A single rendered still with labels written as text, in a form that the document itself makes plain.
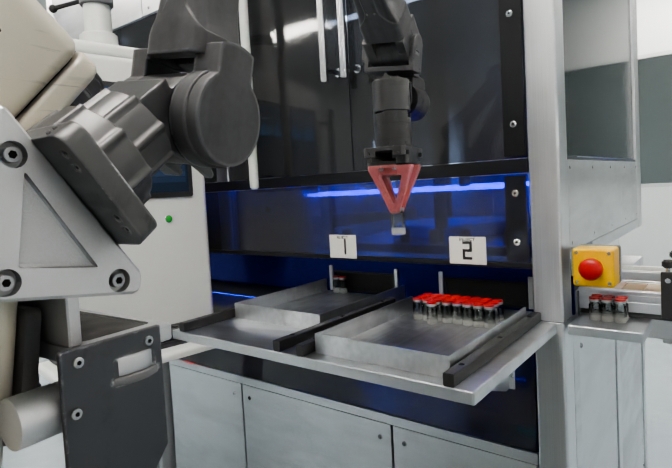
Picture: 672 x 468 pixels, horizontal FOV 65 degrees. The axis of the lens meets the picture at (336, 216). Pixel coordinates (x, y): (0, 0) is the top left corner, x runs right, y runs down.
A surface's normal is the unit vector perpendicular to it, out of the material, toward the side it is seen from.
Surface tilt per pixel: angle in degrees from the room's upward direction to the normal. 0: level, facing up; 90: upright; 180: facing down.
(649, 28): 90
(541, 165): 90
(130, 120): 70
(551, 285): 90
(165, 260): 90
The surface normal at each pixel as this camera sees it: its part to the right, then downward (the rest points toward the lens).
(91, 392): 0.82, -0.01
